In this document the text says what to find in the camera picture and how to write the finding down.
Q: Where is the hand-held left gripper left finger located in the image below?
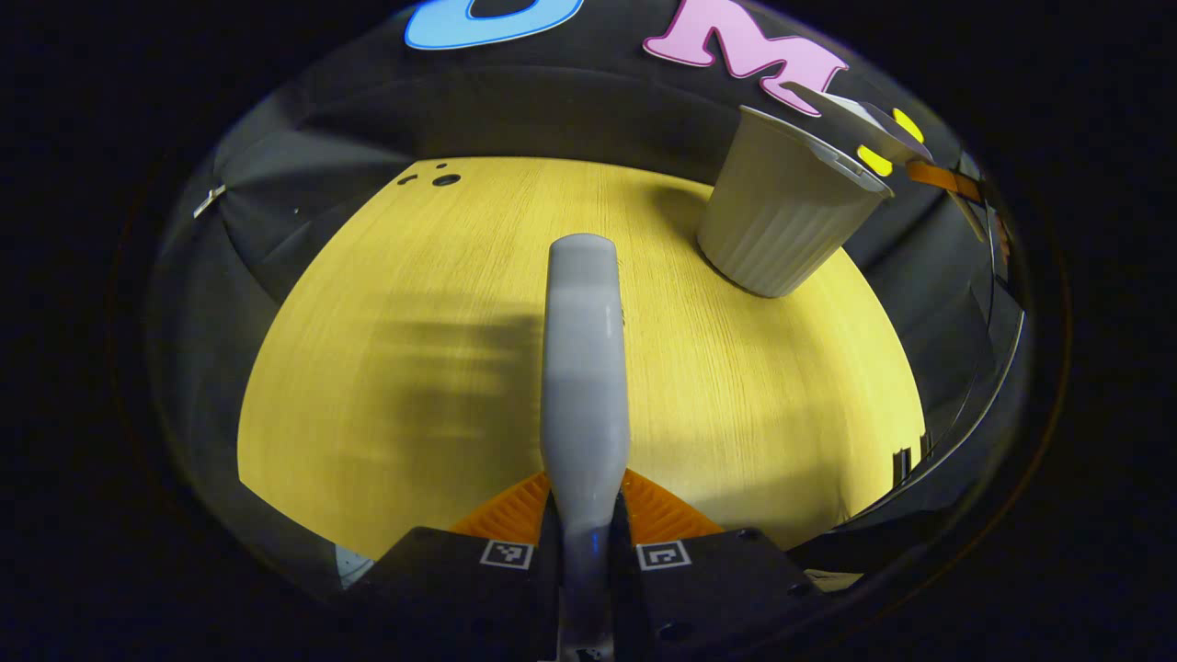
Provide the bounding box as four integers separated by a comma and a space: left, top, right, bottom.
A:
363, 469, 563, 662

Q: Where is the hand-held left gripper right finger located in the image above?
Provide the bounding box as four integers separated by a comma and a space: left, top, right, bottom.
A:
611, 467, 830, 662

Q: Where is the grey plastic dustpan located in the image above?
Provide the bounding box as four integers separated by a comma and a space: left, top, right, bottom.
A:
782, 81, 935, 168

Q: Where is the white ribbed garbage bin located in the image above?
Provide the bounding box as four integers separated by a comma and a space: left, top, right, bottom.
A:
696, 105, 895, 300

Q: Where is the small grey broom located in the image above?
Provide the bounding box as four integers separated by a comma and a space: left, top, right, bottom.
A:
539, 233, 633, 662

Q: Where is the black backdrop cloth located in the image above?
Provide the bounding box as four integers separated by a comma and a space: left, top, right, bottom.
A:
147, 0, 1026, 589

